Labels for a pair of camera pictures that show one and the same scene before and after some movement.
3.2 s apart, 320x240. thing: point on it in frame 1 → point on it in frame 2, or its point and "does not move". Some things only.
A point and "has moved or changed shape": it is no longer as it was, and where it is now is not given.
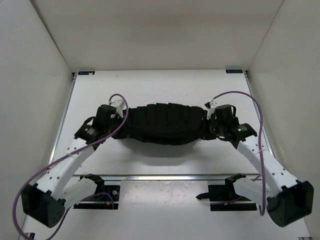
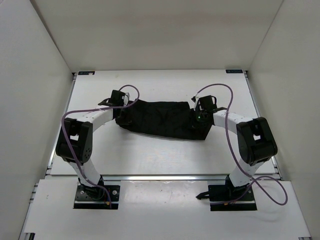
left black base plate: x=109 y=199 does not move
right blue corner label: x=233 y=71 does not move
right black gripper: x=214 y=118 → x=197 y=110
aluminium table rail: x=169 y=178 does not move
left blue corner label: x=86 y=72 does not move
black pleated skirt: x=165 y=124 has moved or changed shape
